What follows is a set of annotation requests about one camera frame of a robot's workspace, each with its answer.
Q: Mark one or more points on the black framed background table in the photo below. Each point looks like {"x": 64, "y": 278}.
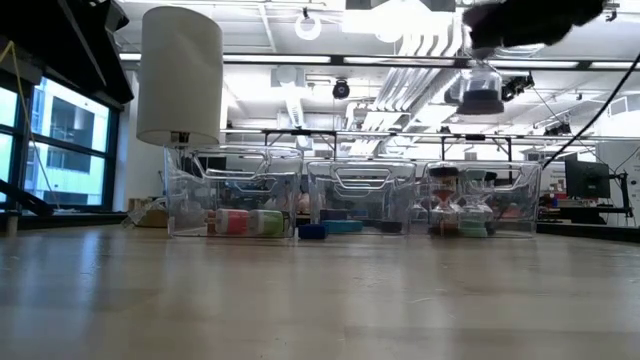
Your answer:
{"x": 300, "y": 132}
{"x": 475, "y": 137}

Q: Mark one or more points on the black ceiling dome camera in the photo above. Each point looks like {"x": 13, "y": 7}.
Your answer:
{"x": 341, "y": 90}

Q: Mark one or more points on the clear plastic bin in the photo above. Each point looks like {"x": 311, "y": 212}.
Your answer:
{"x": 365, "y": 195}
{"x": 530, "y": 200}
{"x": 175, "y": 200}

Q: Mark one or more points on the black aluminium rig frame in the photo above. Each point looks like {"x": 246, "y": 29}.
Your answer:
{"x": 25, "y": 200}

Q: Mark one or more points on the white shade table lamp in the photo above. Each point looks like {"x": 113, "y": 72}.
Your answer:
{"x": 180, "y": 75}

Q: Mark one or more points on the pink white USB charger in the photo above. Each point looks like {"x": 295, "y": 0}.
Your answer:
{"x": 232, "y": 221}

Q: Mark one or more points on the black computer monitor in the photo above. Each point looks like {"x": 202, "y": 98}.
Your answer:
{"x": 587, "y": 179}

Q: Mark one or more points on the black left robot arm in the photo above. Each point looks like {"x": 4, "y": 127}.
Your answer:
{"x": 50, "y": 40}

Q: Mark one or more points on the silver air duct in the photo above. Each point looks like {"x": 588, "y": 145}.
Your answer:
{"x": 520, "y": 50}

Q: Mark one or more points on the blue digital timer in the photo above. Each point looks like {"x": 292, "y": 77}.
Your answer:
{"x": 312, "y": 231}

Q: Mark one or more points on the large window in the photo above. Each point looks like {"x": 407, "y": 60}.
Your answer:
{"x": 65, "y": 160}

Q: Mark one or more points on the teal block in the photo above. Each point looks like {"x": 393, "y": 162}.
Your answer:
{"x": 342, "y": 226}

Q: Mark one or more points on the green white USB charger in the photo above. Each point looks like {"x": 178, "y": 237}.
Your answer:
{"x": 267, "y": 222}

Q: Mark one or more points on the round ceiling lamp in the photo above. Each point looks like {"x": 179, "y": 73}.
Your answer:
{"x": 307, "y": 27}

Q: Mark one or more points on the black desk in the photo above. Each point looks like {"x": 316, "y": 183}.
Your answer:
{"x": 575, "y": 230}

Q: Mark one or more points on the red adapter box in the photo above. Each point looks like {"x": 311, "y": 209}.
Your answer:
{"x": 211, "y": 222}

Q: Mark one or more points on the black ceiling spotlight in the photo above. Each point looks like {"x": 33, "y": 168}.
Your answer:
{"x": 517, "y": 86}

